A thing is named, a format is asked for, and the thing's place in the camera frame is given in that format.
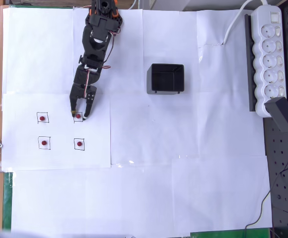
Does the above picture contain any black power adapter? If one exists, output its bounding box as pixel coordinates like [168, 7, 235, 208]
[264, 97, 288, 133]

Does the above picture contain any paper sheet with drawn squares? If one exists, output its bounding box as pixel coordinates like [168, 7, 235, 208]
[1, 93, 112, 171]

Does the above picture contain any thin black adapter cable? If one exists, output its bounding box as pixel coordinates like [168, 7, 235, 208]
[243, 132, 288, 238]

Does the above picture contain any black plastic box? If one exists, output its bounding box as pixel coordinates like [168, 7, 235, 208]
[146, 63, 186, 95]

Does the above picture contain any white power strip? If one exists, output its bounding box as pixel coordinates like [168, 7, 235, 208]
[253, 5, 287, 118]

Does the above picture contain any white power strip cable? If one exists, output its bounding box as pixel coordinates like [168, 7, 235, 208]
[223, 0, 270, 45]

